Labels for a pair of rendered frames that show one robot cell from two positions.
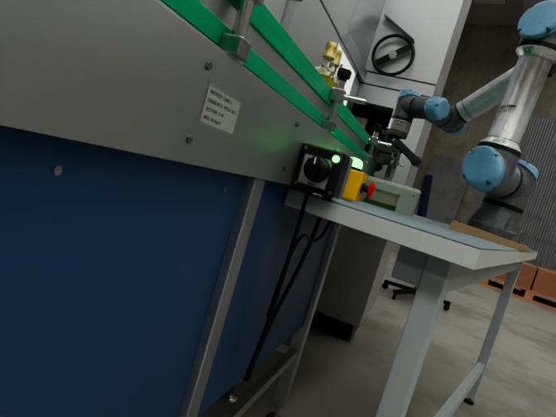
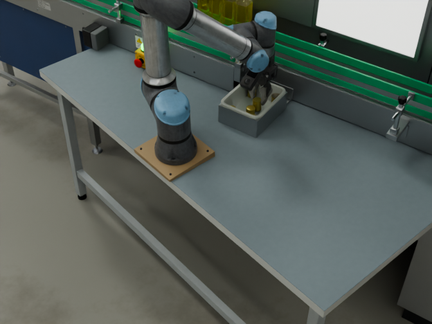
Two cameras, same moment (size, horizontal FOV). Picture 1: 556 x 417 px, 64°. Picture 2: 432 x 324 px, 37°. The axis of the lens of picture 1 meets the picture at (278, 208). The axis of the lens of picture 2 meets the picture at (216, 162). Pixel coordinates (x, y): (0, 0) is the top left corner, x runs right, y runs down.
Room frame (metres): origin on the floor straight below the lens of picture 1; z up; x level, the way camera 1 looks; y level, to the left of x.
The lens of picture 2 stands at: (1.96, -2.28, 2.27)
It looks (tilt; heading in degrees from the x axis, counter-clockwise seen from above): 42 degrees down; 105
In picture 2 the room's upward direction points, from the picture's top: 1 degrees clockwise
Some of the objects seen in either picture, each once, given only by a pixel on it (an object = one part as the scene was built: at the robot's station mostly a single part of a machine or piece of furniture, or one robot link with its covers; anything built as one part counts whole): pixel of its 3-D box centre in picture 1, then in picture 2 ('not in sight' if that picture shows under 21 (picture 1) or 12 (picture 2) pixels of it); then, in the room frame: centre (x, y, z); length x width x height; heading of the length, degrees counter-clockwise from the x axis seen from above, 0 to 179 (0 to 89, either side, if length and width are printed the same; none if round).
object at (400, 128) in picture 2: not in sight; (398, 120); (2.11, -0.43, 0.90); 0.17 x 0.05 x 0.23; 71
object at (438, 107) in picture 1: (432, 109); (240, 37); (1.54, -0.41, 1.11); 0.11 x 0.11 x 0.08; 37
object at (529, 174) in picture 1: (510, 182); (171, 114); (1.37, -0.66, 0.94); 0.13 x 0.12 x 0.14; 127
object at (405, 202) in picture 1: (376, 194); (256, 103); (1.59, -0.33, 0.79); 0.27 x 0.17 x 0.08; 71
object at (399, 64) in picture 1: (393, 55); not in sight; (2.32, -0.34, 1.49); 0.21 x 0.05 x 0.21; 71
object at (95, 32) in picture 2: (323, 173); (95, 36); (0.81, -0.06, 0.79); 0.08 x 0.08 x 0.08; 71
